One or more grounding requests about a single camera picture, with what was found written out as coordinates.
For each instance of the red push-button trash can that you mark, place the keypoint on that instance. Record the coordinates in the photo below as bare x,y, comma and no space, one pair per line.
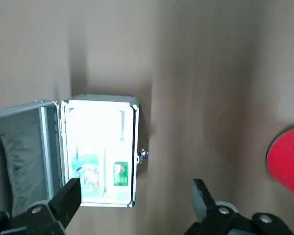
289,161

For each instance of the small green packet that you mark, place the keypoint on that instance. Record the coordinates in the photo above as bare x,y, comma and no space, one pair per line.
121,175

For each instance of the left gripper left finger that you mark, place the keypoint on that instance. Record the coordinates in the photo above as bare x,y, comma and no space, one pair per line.
44,218

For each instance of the silver aluminium case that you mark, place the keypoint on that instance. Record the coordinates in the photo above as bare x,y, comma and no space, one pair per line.
95,132

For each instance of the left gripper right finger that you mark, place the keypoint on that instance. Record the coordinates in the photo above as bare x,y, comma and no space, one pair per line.
223,222

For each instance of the white and teal packet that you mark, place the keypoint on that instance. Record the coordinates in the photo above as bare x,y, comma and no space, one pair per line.
88,169

